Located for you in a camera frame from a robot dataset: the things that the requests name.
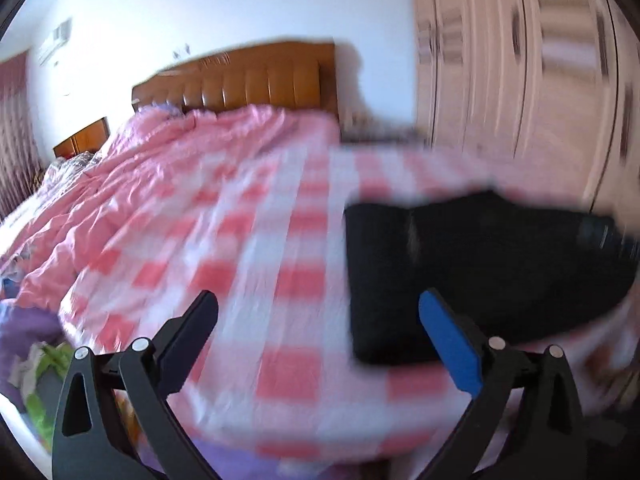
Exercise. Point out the patterned pink curtain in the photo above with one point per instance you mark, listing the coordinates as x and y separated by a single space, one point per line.
17 130

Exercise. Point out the light wooden wardrobe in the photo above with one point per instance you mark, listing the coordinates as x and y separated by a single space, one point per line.
525 70

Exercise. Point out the wooden nightstand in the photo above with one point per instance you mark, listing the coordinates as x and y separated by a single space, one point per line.
82 139

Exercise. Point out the purple cloth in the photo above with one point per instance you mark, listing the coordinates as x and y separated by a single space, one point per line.
25 330

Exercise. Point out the green cloth bag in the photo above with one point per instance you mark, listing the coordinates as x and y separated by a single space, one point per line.
47 365

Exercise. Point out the pink quilt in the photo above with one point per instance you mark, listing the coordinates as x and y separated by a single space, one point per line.
160 160

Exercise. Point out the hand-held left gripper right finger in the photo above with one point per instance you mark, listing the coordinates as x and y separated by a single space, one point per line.
450 335

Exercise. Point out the white air conditioner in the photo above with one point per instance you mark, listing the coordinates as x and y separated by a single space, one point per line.
54 42

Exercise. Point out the black pants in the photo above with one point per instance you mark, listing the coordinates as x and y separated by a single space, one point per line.
490 270

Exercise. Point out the pink checked bed sheet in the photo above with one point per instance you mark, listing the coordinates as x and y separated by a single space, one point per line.
280 270

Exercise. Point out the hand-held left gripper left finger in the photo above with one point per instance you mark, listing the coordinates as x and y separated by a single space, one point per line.
196 317

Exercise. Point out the cloth-covered nightstand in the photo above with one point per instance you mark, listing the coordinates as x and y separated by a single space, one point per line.
382 135

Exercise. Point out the wall socket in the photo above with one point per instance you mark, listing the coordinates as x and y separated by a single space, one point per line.
181 51

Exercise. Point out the wooden bed headboard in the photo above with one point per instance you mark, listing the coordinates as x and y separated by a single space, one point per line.
255 77

